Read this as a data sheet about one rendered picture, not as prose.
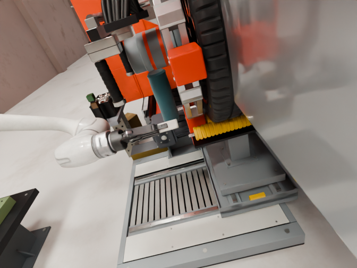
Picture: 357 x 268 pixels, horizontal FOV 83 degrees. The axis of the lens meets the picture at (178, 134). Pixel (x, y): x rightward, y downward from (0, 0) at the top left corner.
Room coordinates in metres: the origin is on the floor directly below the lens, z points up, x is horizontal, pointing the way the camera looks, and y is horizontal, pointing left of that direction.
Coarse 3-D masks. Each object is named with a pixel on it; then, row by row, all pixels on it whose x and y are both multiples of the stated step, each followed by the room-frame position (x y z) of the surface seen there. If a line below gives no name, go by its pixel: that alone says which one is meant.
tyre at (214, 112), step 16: (192, 0) 0.52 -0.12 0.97; (208, 0) 0.49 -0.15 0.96; (192, 16) 0.55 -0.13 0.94; (208, 16) 0.49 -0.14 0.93; (208, 32) 0.48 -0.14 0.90; (224, 32) 0.48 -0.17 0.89; (208, 48) 0.48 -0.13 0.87; (224, 48) 0.47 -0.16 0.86; (208, 64) 0.49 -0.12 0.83; (224, 64) 0.47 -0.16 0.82; (208, 80) 0.51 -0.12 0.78; (224, 80) 0.48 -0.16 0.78; (208, 96) 0.58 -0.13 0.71; (224, 96) 0.50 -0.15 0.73; (208, 112) 0.67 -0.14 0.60; (224, 112) 0.54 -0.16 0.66; (240, 112) 0.56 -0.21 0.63
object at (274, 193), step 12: (264, 144) 0.86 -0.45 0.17; (204, 156) 0.93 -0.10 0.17; (216, 180) 0.74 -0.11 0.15; (288, 180) 0.60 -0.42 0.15; (216, 192) 0.67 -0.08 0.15; (240, 192) 0.62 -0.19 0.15; (252, 192) 0.60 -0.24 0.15; (264, 192) 0.58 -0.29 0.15; (276, 192) 0.55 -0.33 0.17; (288, 192) 0.53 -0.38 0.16; (228, 204) 0.58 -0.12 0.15; (240, 204) 0.55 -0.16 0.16; (252, 204) 0.55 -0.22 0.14; (264, 204) 0.54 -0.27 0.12
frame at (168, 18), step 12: (156, 0) 0.57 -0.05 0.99; (180, 0) 0.56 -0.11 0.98; (156, 12) 0.55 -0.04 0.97; (168, 12) 0.54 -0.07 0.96; (180, 12) 0.54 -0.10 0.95; (168, 24) 0.54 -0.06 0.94; (180, 24) 0.54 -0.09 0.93; (168, 36) 0.54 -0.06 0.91; (180, 36) 0.56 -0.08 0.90; (168, 48) 0.54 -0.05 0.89; (192, 84) 0.55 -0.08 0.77; (180, 96) 0.55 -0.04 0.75; (192, 96) 0.54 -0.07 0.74; (192, 108) 0.69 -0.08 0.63
